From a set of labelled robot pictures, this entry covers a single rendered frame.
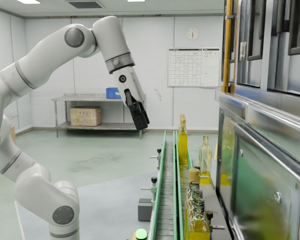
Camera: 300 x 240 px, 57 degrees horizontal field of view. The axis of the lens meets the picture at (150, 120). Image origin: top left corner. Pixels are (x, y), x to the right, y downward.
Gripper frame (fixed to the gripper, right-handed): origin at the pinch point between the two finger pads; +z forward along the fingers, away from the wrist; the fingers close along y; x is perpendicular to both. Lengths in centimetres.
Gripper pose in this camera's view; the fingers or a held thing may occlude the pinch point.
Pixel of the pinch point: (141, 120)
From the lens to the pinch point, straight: 76.2
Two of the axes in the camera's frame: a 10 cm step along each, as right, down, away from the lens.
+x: -9.4, 3.2, 1.4
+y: 0.9, -1.8, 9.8
